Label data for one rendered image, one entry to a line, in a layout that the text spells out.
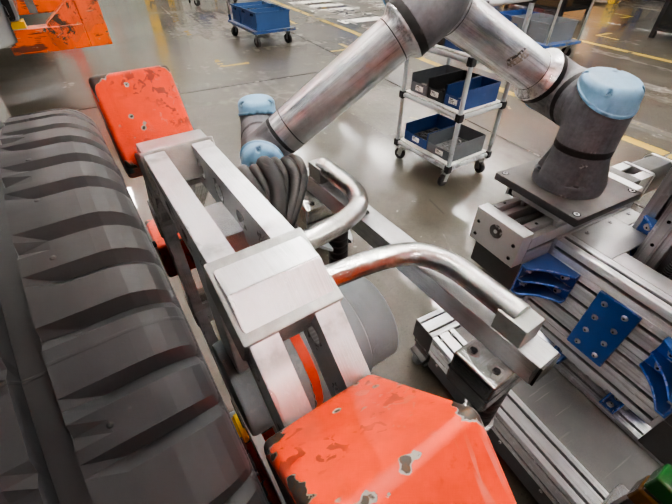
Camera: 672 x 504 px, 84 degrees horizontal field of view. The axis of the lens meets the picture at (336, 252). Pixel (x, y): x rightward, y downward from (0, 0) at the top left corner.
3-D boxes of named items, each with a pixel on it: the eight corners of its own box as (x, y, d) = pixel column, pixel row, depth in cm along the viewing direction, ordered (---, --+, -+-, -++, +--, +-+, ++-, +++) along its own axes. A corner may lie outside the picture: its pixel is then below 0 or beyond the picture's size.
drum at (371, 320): (222, 376, 54) (198, 314, 44) (343, 312, 63) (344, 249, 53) (264, 464, 45) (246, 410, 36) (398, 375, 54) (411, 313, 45)
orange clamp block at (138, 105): (128, 180, 42) (94, 100, 41) (196, 161, 46) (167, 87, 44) (126, 169, 36) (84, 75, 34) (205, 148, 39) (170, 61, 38)
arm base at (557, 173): (560, 160, 94) (576, 122, 88) (617, 188, 84) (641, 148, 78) (517, 174, 89) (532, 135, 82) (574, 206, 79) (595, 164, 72)
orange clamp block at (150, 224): (169, 279, 63) (156, 250, 69) (214, 262, 67) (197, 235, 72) (156, 248, 59) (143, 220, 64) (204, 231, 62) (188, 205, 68)
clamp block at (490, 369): (443, 377, 41) (453, 349, 37) (497, 338, 44) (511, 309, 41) (480, 415, 37) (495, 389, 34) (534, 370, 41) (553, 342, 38)
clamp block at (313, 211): (292, 221, 62) (289, 194, 58) (337, 204, 65) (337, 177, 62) (307, 237, 58) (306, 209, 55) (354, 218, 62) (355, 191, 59)
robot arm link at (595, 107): (579, 157, 75) (612, 86, 66) (539, 129, 85) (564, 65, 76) (631, 152, 76) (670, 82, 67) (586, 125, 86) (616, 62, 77)
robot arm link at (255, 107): (277, 110, 70) (283, 163, 77) (274, 90, 78) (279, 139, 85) (235, 113, 69) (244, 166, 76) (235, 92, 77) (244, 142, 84)
